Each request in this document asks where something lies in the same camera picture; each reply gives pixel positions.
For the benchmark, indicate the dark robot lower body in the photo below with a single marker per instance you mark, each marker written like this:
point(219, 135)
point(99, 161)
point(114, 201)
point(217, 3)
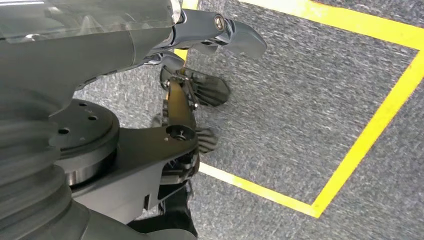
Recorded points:
point(139, 165)

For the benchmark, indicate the black round robot housing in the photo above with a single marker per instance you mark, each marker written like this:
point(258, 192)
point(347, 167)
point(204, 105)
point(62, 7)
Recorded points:
point(89, 139)

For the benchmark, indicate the yellow floor tape square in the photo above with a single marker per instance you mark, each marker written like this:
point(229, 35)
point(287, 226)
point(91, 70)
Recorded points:
point(364, 139)

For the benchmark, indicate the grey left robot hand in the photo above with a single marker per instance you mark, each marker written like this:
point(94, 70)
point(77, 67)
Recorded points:
point(66, 59)

